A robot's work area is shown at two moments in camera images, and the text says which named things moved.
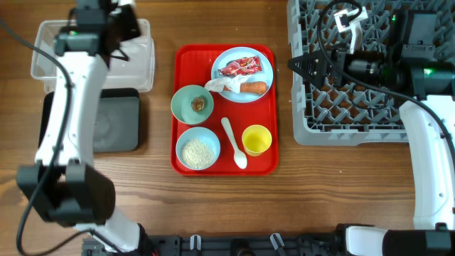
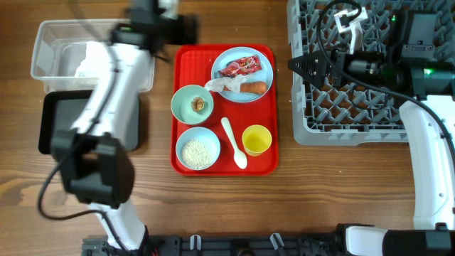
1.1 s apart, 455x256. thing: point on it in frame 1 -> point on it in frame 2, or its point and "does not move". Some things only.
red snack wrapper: (243, 65) does not move
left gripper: (128, 13) -> (186, 22)
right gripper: (321, 72) does not move
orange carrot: (255, 87) does not move
